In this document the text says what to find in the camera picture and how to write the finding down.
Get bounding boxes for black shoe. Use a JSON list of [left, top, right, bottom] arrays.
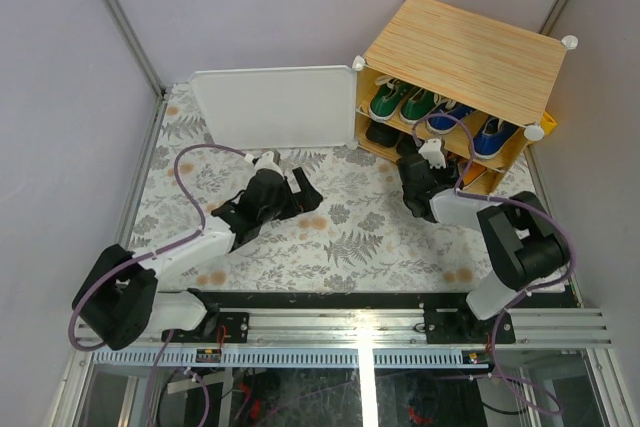
[[396, 133, 418, 157], [365, 120, 401, 148]]

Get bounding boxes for green sneaker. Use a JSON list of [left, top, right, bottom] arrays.
[[399, 87, 441, 124], [369, 75, 412, 122]]

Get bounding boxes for white cabinet door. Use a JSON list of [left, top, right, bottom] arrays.
[[189, 66, 357, 150]]

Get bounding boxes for wooden shoe cabinet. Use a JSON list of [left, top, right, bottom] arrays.
[[352, 0, 578, 194]]

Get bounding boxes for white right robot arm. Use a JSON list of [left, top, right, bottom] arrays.
[[396, 153, 570, 343]]

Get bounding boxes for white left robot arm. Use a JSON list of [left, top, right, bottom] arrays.
[[70, 168, 323, 351]]

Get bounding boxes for yellow plastic bin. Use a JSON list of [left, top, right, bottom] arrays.
[[540, 112, 557, 136]]

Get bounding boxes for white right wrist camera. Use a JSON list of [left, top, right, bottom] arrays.
[[418, 138, 447, 169]]

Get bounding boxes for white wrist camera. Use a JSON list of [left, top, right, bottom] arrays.
[[244, 150, 283, 176], [418, 138, 447, 169]]

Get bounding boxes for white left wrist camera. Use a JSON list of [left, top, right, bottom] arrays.
[[244, 150, 283, 176]]

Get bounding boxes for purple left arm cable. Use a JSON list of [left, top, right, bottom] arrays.
[[67, 144, 251, 427]]

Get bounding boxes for aluminium rail frame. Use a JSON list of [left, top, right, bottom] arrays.
[[74, 306, 614, 354]]

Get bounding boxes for grey slotted cable duct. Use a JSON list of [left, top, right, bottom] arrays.
[[93, 347, 489, 369]]

